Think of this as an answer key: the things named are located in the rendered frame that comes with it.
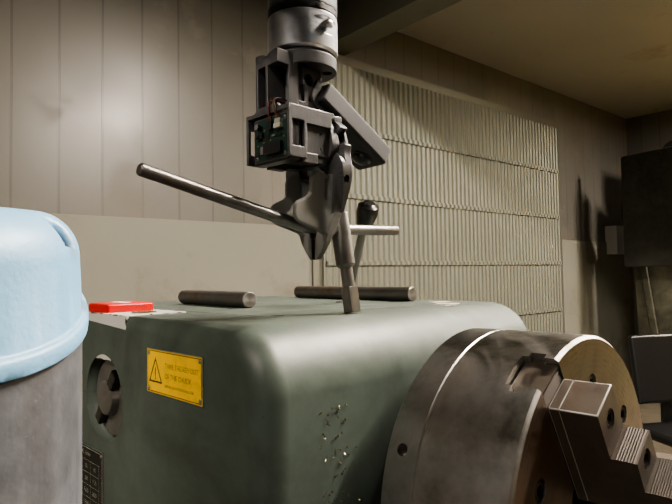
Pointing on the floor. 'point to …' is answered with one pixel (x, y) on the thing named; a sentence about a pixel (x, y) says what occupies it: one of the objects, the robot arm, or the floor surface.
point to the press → (649, 235)
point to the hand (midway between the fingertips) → (320, 247)
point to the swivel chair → (654, 379)
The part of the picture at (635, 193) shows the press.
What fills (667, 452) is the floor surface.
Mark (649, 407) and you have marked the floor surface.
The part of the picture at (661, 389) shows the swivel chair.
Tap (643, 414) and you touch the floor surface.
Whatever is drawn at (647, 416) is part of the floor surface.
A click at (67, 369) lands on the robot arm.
